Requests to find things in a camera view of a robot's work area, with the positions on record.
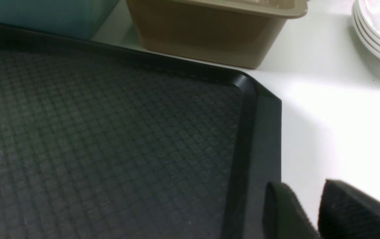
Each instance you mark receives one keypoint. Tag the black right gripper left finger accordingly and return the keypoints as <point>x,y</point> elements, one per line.
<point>283,215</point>

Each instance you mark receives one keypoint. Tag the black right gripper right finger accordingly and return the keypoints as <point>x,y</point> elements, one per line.
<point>345,212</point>

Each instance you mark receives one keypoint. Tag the brown plastic bin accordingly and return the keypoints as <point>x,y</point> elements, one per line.
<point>232,32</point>

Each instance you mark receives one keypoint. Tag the black serving tray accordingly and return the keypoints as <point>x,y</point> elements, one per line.
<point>104,142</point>

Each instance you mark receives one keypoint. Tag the teal plastic bin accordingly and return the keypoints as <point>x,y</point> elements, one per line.
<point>72,18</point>

